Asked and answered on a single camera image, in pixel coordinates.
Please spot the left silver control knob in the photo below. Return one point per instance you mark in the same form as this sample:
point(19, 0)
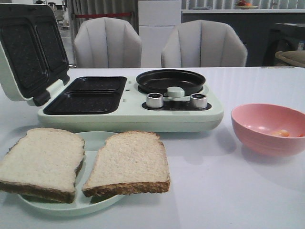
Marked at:
point(154, 100)

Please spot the mint green sandwich maker lid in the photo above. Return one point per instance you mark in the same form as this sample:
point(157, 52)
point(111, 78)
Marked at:
point(33, 61)

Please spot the silver control knob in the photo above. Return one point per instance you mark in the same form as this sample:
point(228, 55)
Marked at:
point(198, 101)
point(154, 100)

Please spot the left grey upholstered chair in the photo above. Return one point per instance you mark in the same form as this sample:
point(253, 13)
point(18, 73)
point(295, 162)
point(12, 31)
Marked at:
point(107, 43)

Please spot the right silver control knob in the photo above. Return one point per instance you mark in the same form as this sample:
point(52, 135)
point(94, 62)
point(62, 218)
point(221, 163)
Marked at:
point(198, 101)

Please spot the red barrier belt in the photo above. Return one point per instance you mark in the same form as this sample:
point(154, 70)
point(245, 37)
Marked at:
point(110, 15)

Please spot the pink plastic bowl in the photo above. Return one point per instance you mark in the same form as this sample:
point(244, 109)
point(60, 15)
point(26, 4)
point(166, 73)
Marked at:
point(254, 123)

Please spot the beige cushion at right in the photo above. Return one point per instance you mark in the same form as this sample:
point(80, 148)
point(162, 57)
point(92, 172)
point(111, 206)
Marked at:
point(291, 58)

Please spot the mint green divided plate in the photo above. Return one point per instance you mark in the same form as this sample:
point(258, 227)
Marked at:
point(81, 205)

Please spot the mint green breakfast maker base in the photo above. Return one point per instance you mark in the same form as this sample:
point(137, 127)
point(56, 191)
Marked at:
point(115, 104)

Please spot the right grey upholstered chair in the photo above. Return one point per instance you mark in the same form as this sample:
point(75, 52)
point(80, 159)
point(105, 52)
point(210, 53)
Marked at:
point(203, 43)

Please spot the fruit plate on counter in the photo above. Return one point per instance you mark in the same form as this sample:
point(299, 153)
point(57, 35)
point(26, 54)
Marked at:
point(244, 5)

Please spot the black round frying pan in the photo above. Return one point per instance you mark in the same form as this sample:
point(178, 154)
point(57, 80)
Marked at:
point(157, 81)

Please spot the white cabinet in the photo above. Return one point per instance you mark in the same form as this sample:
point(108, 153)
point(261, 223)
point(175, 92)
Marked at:
point(156, 21)

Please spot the white bread slice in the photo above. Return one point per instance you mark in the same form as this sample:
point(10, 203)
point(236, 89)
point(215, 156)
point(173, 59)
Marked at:
point(131, 162)
point(44, 164)

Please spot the grey upholstered chair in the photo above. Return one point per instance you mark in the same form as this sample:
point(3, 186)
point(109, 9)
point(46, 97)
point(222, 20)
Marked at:
point(107, 43)
point(203, 43)

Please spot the orange cooked shrimp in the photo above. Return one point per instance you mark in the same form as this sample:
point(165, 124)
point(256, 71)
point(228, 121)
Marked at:
point(281, 133)

